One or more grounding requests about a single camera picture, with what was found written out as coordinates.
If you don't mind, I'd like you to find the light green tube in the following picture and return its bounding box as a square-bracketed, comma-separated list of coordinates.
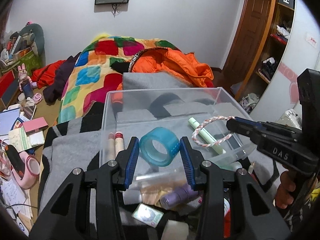
[188, 117, 227, 154]

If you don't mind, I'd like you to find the small foil packet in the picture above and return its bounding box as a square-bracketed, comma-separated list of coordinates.
[132, 203, 164, 228]

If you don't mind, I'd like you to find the white wardrobe door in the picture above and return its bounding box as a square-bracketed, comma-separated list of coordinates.
[261, 0, 320, 135]

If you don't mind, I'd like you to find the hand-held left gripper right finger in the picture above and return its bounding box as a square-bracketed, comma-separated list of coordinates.
[179, 137, 292, 240]

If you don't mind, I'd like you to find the red capped tube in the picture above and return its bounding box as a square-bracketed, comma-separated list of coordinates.
[114, 132, 125, 159]

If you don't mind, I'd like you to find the pink tape dispenser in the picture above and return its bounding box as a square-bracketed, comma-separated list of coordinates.
[5, 145, 40, 189]

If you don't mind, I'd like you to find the clear plastic storage box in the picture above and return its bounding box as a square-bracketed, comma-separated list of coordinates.
[99, 87, 257, 178]

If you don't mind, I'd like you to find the white sponge block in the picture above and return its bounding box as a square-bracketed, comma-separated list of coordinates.
[160, 219, 189, 240]

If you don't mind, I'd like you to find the red box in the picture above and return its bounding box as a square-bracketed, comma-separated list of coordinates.
[0, 70, 23, 108]

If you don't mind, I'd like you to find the dark purple garment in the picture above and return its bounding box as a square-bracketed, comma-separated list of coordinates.
[44, 55, 83, 103]

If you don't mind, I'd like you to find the purple bottle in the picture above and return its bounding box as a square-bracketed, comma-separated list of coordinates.
[159, 183, 200, 209]

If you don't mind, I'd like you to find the blue tape roll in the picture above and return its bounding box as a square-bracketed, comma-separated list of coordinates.
[139, 127, 181, 167]

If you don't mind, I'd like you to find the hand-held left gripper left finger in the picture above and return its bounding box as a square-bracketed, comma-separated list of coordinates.
[29, 137, 140, 240]

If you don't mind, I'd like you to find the orange puffer jacket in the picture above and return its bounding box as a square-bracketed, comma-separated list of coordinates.
[110, 47, 214, 105]

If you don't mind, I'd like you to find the wooden door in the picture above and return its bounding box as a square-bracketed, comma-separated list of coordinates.
[221, 0, 275, 100]

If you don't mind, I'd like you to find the pale bag on floor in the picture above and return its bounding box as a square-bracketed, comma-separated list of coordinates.
[239, 92, 260, 113]

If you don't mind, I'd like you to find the pale pink tube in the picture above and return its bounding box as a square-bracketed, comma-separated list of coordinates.
[107, 133, 116, 160]

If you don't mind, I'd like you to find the person's right hand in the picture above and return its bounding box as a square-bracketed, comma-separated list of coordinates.
[274, 171, 304, 209]

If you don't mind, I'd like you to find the braided rope bracelet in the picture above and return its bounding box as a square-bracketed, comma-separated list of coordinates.
[191, 115, 237, 147]

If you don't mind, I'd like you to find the green cardboard box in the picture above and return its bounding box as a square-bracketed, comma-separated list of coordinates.
[11, 50, 43, 75]

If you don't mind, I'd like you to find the wooden wardrobe shelf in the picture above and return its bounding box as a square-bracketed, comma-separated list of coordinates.
[255, 0, 298, 85]

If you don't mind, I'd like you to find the colourful patchwork blanket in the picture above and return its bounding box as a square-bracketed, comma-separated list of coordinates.
[58, 33, 175, 124]

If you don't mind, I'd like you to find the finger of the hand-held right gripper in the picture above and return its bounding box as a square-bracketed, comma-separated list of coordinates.
[234, 117, 263, 128]
[226, 119, 261, 143]

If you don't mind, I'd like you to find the pink flat box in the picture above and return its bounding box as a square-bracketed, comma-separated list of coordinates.
[21, 117, 49, 133]

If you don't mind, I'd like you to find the red garment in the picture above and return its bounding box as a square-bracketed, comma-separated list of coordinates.
[32, 60, 68, 88]

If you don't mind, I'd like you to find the pink bunny toy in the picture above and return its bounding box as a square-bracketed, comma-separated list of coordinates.
[17, 64, 33, 85]

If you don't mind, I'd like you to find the clear plastic bag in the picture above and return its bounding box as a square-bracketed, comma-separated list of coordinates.
[136, 167, 191, 205]

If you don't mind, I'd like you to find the blue white notebook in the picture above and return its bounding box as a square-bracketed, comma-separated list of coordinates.
[0, 107, 22, 135]

